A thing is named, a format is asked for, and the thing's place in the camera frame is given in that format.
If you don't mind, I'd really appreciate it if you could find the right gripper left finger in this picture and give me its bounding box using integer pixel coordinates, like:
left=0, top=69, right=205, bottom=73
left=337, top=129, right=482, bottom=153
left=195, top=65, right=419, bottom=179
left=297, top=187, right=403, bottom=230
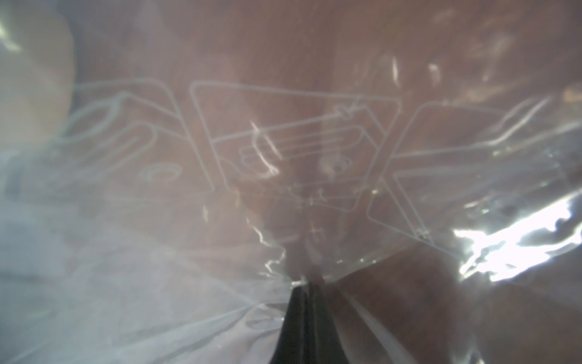
left=269, top=286, right=309, bottom=364

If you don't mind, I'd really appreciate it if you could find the clear plastic vacuum bag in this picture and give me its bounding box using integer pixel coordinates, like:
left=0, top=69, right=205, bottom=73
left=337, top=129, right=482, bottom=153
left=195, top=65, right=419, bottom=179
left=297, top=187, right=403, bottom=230
left=1, top=1, right=581, bottom=363

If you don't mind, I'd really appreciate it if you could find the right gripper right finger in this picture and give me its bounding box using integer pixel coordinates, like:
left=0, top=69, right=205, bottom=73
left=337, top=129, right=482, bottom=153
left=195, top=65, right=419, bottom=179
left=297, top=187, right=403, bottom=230
left=308, top=284, right=349, bottom=364

